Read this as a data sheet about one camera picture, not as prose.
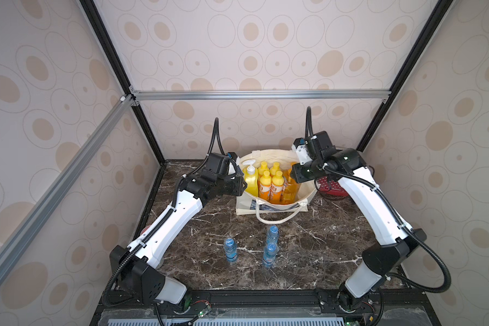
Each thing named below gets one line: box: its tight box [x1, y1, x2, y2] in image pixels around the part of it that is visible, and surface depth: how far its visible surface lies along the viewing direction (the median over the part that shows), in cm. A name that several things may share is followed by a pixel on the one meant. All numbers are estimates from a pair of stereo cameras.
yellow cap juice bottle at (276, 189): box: [268, 170, 285, 205], surface depth 89 cm
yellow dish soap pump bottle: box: [242, 158, 259, 197], surface depth 87 cm
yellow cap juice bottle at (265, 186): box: [258, 170, 273, 202], surface depth 89 cm
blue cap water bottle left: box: [224, 237, 238, 264], surface depth 76 cm
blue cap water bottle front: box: [262, 241, 280, 269], surface depth 74 cm
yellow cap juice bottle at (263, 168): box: [257, 160, 270, 176], surface depth 89 cm
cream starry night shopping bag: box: [235, 179, 318, 225], surface depth 85 cm
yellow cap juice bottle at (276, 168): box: [269, 161, 281, 176], surface depth 89 cm
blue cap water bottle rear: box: [266, 224, 280, 244], surface depth 77 cm
